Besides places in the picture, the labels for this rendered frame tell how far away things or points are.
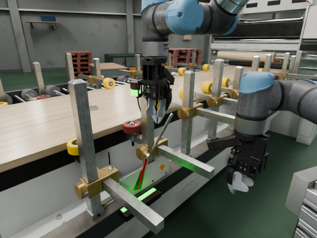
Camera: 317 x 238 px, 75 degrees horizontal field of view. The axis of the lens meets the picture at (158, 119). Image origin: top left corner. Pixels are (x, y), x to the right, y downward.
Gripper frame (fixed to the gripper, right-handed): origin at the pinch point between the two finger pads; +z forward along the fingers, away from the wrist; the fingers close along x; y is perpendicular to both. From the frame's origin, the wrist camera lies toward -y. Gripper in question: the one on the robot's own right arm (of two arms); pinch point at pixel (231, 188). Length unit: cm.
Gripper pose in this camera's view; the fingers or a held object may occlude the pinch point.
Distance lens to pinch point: 70.9
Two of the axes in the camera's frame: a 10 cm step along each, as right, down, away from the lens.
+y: 7.1, 2.5, -6.5
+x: 7.0, -2.5, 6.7
